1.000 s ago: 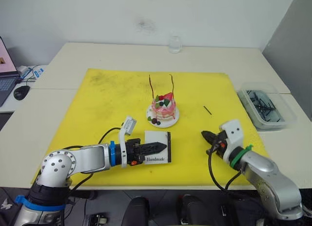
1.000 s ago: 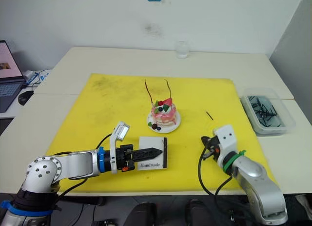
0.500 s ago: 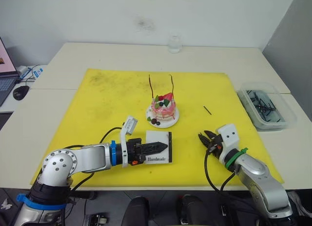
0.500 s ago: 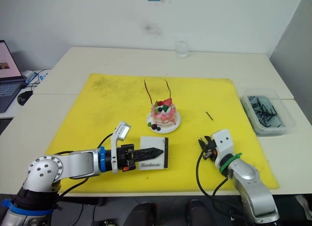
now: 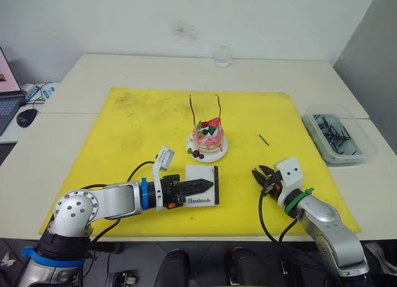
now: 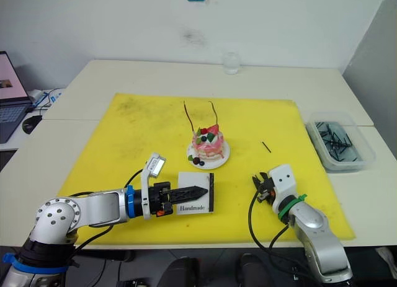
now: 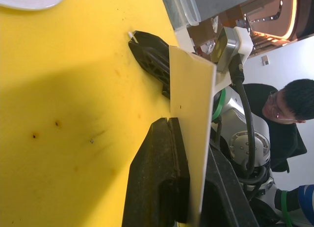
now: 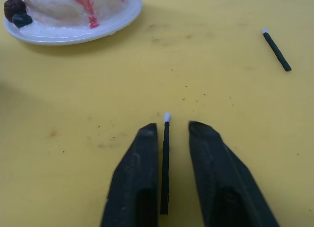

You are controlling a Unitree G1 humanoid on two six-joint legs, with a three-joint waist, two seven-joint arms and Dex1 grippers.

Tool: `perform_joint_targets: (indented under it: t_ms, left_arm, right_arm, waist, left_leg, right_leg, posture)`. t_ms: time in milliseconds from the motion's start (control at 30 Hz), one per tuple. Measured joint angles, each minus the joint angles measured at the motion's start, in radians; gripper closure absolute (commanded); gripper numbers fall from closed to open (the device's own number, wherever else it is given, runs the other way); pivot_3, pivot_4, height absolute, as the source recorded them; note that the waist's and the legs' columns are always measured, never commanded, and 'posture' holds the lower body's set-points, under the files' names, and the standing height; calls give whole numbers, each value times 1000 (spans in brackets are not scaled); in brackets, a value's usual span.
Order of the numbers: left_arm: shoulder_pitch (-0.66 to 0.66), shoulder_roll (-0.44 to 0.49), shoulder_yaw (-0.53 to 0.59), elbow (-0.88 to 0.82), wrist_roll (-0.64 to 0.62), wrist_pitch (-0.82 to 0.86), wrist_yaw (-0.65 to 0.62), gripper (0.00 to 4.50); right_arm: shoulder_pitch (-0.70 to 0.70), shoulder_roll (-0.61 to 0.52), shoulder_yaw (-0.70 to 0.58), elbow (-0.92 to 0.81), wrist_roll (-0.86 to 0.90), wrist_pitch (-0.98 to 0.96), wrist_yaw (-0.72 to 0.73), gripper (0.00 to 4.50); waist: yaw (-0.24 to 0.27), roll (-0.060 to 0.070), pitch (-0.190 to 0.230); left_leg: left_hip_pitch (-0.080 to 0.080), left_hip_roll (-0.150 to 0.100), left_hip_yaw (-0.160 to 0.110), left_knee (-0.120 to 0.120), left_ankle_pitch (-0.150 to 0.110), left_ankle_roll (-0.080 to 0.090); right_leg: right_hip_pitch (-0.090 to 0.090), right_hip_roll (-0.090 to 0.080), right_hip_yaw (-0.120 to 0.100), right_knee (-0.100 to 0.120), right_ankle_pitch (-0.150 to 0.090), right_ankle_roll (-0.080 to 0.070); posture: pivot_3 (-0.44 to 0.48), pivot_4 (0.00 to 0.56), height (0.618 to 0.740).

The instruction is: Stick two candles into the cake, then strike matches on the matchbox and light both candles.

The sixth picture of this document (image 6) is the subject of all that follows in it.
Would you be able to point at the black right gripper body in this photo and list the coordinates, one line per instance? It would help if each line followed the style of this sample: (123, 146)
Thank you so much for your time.
(266, 191)

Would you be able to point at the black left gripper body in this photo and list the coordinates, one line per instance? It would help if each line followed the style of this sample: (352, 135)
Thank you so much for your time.
(159, 200)

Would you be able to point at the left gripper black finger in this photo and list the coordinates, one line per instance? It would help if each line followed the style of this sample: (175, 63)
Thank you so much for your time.
(187, 197)
(189, 190)

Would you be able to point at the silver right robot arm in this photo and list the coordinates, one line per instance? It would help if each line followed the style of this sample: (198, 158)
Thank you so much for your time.
(319, 237)

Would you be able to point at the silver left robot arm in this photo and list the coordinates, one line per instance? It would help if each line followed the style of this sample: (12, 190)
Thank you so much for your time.
(93, 208)

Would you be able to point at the white Handmade matchbox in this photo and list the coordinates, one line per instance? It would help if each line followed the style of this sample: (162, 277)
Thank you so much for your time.
(193, 180)

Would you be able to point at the black match stick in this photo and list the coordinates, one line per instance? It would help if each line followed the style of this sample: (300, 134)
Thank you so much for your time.
(266, 146)

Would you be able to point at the pink toy fruit cake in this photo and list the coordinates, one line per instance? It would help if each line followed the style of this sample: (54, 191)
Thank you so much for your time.
(208, 143)

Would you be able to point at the heap of black used matches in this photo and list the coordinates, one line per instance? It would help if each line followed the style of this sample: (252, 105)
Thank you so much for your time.
(336, 139)

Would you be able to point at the white round plate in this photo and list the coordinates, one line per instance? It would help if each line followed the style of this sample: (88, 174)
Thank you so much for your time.
(221, 158)

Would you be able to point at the yellow foam mat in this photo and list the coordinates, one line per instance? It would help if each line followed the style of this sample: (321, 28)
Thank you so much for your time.
(139, 144)

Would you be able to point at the thin dark wavy candle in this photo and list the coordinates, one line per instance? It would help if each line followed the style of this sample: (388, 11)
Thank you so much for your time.
(214, 113)
(188, 116)

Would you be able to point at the black rounded shape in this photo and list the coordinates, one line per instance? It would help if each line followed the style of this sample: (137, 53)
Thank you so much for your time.
(252, 270)

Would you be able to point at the clear plastic container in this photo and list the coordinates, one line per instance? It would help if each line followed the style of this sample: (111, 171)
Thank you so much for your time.
(363, 158)

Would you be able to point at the clear drinking glass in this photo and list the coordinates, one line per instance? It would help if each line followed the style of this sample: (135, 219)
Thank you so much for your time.
(230, 63)

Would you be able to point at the black computer mouse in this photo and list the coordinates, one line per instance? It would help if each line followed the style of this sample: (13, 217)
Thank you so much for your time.
(31, 123)

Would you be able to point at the white power adapter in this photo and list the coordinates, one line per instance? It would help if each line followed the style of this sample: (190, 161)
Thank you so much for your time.
(35, 95)

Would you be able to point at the grey laptop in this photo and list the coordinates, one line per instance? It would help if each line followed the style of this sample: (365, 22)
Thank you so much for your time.
(10, 88)

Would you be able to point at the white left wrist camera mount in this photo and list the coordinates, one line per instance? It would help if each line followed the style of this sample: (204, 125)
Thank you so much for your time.
(145, 188)

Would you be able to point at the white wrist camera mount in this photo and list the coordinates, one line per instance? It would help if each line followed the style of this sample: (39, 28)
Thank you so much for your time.
(145, 188)
(283, 180)

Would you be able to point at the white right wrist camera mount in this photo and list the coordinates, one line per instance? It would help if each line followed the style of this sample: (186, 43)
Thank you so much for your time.
(283, 180)

